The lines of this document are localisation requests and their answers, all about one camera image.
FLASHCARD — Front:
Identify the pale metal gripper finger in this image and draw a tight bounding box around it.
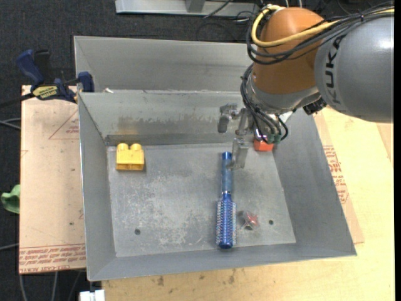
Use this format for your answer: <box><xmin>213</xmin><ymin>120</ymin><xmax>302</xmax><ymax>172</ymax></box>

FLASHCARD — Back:
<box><xmin>226</xmin><ymin>137</ymin><xmax>251</xmax><ymax>170</ymax></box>
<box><xmin>217</xmin><ymin>102</ymin><xmax>241</xmax><ymax>134</ymax></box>

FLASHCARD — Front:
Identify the brown cardboard board red print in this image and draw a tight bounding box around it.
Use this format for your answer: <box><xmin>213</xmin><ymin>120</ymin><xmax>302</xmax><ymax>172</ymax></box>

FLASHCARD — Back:
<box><xmin>18</xmin><ymin>85</ymin><xmax>365</xmax><ymax>276</ymax></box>

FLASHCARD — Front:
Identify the orange-red small block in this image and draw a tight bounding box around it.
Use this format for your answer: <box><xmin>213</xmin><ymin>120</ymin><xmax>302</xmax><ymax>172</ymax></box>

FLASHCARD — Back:
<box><xmin>253</xmin><ymin>138</ymin><xmax>276</xmax><ymax>152</ymax></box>

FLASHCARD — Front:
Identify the red and clear small toy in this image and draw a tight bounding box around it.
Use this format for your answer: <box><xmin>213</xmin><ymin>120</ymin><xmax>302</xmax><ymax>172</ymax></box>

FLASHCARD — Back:
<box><xmin>236</xmin><ymin>210</ymin><xmax>261</xmax><ymax>231</ymax></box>

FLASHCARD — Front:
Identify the yellow toy brick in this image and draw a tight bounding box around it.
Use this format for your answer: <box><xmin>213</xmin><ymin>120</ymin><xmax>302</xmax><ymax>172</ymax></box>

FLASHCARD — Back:
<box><xmin>115</xmin><ymin>142</ymin><xmax>146</xmax><ymax>171</ymax></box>

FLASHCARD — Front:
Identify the grey metal bin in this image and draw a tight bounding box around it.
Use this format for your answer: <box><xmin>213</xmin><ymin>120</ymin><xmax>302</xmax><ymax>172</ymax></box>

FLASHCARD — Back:
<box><xmin>73</xmin><ymin>35</ymin><xmax>357</xmax><ymax>282</ymax></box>

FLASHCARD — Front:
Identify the black cylinder on white bracket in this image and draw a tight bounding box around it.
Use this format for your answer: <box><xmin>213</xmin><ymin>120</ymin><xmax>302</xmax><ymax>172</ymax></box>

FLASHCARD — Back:
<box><xmin>278</xmin><ymin>97</ymin><xmax>327</xmax><ymax>122</ymax></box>

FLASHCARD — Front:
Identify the blue hairbrush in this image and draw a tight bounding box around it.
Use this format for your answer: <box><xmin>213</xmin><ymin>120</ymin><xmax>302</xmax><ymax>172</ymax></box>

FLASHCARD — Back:
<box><xmin>215</xmin><ymin>150</ymin><xmax>238</xmax><ymax>250</ymax></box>

